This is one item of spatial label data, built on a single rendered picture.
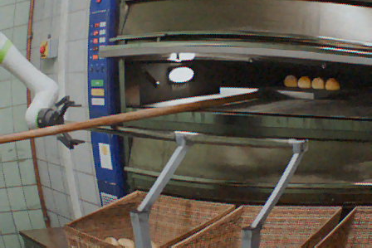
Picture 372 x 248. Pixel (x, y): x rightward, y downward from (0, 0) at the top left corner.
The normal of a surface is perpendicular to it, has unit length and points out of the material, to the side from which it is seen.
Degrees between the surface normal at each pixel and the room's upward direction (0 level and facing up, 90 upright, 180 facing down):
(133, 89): 90
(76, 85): 90
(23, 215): 90
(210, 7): 70
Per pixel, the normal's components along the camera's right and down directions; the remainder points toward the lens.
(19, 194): 0.69, 0.04
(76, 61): -0.72, 0.11
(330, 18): -0.70, -0.23
